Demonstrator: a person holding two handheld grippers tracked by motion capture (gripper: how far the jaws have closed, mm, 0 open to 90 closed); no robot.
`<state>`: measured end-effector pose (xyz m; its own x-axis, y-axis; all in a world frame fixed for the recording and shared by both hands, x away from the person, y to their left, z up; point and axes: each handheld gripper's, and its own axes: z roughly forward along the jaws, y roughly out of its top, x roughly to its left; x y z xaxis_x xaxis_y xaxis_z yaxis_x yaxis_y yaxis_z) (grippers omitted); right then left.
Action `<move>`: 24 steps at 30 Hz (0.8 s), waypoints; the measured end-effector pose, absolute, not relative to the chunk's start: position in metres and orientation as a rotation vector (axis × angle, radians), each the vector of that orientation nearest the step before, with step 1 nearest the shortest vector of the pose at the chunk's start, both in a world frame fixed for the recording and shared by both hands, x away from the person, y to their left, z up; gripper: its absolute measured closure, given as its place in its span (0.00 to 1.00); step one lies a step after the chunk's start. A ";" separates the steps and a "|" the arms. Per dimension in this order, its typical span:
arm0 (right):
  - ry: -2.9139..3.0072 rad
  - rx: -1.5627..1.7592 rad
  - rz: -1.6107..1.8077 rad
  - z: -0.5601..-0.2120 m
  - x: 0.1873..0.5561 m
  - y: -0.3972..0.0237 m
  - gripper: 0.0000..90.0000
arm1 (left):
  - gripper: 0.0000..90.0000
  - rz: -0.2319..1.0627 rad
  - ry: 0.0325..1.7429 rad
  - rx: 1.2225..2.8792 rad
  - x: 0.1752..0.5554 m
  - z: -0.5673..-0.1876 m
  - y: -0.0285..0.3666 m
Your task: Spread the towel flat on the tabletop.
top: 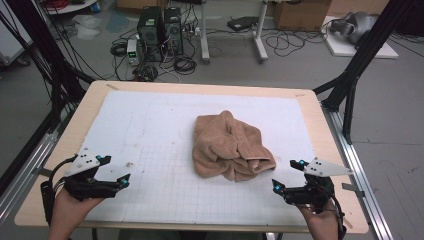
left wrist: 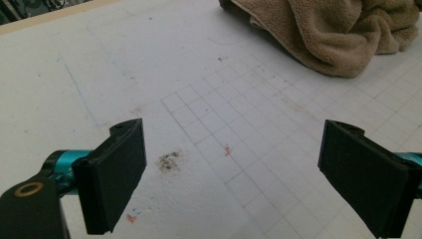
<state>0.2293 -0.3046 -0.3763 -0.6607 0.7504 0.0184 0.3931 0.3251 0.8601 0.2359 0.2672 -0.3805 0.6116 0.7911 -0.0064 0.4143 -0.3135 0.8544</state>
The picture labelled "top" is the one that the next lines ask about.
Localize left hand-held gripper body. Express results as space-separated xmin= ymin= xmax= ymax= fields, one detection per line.
xmin=63 ymin=149 xmax=121 ymax=202

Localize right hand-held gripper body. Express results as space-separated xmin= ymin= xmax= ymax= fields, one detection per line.
xmin=282 ymin=157 xmax=354 ymax=215

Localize brown towel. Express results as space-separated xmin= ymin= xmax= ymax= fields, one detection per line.
xmin=192 ymin=110 xmax=278 ymax=183

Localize person's right hand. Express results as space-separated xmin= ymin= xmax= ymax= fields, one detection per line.
xmin=296 ymin=203 xmax=341 ymax=240

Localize person's left hand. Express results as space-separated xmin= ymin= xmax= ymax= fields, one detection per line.
xmin=49 ymin=188 xmax=105 ymax=233

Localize white grid mat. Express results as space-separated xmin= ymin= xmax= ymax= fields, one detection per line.
xmin=53 ymin=90 xmax=336 ymax=228

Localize white power supply unit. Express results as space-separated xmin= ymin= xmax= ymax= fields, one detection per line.
xmin=126 ymin=38 xmax=143 ymax=66

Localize white floor board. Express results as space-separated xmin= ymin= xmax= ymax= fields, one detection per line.
xmin=321 ymin=15 xmax=400 ymax=60

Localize black metal stand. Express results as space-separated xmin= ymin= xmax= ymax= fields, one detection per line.
xmin=312 ymin=0 xmax=424 ymax=146
xmin=0 ymin=0 xmax=96 ymax=198

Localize black computer tower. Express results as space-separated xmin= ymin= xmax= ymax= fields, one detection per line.
xmin=136 ymin=6 xmax=165 ymax=47
xmin=163 ymin=6 xmax=185 ymax=56

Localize large cardboard box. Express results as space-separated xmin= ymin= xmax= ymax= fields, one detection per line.
xmin=273 ymin=0 xmax=333 ymax=32

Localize black flat device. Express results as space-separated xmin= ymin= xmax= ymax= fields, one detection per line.
xmin=226 ymin=16 xmax=260 ymax=32

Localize grey rounded device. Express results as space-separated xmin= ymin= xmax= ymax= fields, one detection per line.
xmin=329 ymin=11 xmax=380 ymax=46

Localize round white table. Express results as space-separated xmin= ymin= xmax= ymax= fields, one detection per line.
xmin=41 ymin=0 xmax=101 ymax=15

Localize grey metal bracket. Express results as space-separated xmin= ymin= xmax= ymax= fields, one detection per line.
xmin=32 ymin=166 xmax=55 ymax=178
xmin=341 ymin=182 xmax=366 ymax=198

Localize right hand-held gripper black cable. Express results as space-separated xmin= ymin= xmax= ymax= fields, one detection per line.
xmin=332 ymin=194 xmax=348 ymax=240

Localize hand-held gripper black cable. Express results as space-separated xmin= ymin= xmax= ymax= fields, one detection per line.
xmin=332 ymin=194 xmax=348 ymax=240
xmin=40 ymin=155 xmax=78 ymax=228

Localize aluminium rail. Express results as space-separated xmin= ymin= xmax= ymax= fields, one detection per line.
xmin=0 ymin=131 xmax=61 ymax=228
xmin=321 ymin=105 xmax=396 ymax=240

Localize left hand-held gripper black cable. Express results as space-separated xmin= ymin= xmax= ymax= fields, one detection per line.
xmin=40 ymin=155 xmax=78 ymax=228

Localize coiled black cable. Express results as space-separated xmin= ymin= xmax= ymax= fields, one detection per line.
xmin=173 ymin=56 xmax=198 ymax=76
xmin=109 ymin=41 xmax=130 ymax=58

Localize loose black floor cables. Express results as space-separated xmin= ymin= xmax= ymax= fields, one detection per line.
xmin=265 ymin=27 xmax=330 ymax=58

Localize white desk frame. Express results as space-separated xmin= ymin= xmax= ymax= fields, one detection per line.
xmin=199 ymin=0 xmax=270 ymax=65

